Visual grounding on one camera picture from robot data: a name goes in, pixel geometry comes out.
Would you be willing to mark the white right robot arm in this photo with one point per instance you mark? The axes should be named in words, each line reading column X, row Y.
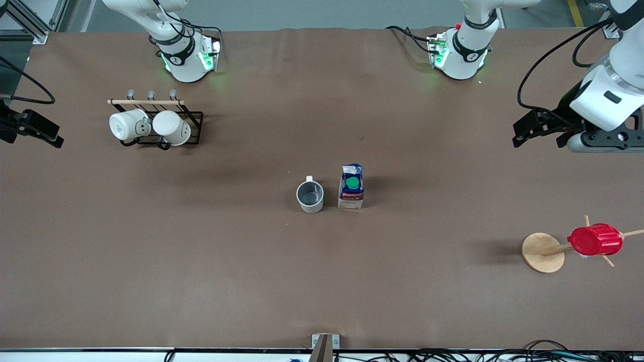
column 183, row 65

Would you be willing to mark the red plastic cup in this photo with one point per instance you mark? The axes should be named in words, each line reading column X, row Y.
column 596, row 240

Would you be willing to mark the grey ceramic mug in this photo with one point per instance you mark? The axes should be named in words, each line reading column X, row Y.
column 310, row 198

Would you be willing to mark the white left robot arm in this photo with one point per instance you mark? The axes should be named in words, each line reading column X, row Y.
column 463, row 63

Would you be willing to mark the wooden mug tree stand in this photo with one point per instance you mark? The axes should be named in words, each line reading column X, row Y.
column 541, row 254

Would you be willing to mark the aluminium frame profile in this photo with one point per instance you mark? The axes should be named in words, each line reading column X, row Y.
column 30, row 22
column 611, row 30

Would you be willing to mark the blue milk carton green cap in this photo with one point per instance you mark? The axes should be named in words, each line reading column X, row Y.
column 350, row 193

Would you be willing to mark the small metal bracket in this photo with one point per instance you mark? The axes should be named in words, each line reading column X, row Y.
column 316, row 339

